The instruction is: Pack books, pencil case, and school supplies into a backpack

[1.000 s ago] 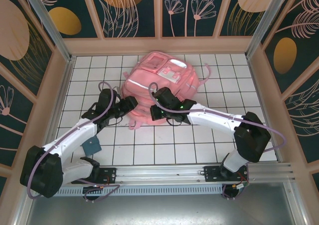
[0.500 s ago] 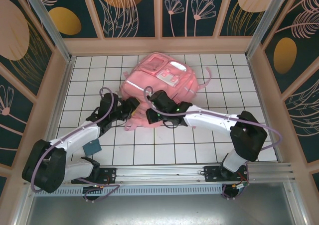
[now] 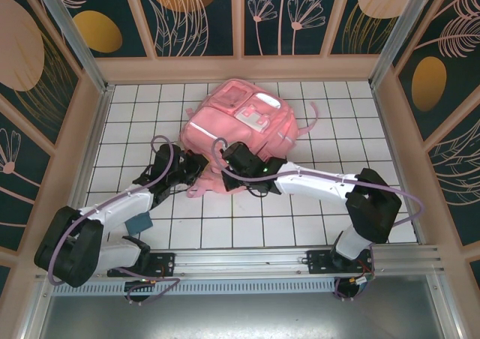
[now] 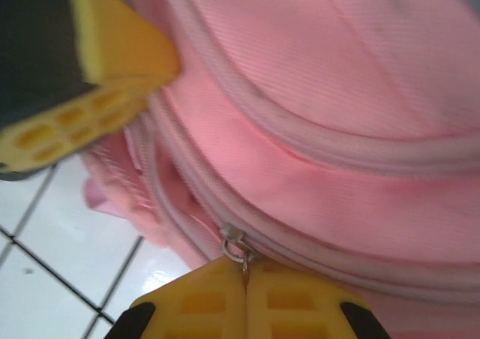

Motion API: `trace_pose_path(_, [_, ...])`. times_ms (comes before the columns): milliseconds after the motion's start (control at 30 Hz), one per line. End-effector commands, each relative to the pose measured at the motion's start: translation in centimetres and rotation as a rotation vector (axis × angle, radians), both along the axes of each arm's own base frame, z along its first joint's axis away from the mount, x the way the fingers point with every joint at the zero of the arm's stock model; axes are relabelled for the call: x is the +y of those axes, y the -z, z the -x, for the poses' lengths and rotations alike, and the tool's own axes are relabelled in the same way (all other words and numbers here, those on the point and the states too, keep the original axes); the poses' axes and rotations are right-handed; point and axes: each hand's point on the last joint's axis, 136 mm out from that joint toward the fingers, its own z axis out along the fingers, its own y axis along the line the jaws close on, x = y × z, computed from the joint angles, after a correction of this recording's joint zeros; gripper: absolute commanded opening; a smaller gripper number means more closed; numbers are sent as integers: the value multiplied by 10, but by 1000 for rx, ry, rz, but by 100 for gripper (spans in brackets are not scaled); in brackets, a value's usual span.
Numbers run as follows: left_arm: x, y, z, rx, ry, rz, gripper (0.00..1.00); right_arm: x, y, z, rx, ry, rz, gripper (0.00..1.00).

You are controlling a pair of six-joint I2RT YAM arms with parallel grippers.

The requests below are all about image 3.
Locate pink backpack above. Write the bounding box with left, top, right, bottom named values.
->
left=179, top=78, right=320, bottom=200

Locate teal block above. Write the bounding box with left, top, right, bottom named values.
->
left=125, top=211, right=154, bottom=235

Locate grey metal sheet panel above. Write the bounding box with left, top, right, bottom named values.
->
left=22, top=292, right=459, bottom=339

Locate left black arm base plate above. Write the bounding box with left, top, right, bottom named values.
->
left=107, top=252, right=176, bottom=278

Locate aluminium mounting rail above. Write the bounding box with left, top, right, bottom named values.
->
left=35, top=245, right=446, bottom=280

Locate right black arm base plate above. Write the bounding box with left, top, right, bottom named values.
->
left=306, top=249, right=376, bottom=275

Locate grey slotted cable duct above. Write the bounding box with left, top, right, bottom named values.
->
left=50, top=278, right=338, bottom=296

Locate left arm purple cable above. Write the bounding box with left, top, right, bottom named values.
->
left=48, top=134, right=184, bottom=305

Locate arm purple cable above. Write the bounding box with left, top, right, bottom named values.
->
left=212, top=138, right=427, bottom=302
left=48, top=134, right=184, bottom=305

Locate left aluminium frame post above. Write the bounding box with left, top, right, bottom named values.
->
left=29, top=0, right=113, bottom=93

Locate aluminium frame post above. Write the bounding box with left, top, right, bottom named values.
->
left=29, top=0, right=113, bottom=93
left=369, top=0, right=438, bottom=88

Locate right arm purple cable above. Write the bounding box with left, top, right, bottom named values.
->
left=212, top=138, right=427, bottom=302

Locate right aluminium frame post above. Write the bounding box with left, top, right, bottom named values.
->
left=369, top=0, right=438, bottom=88

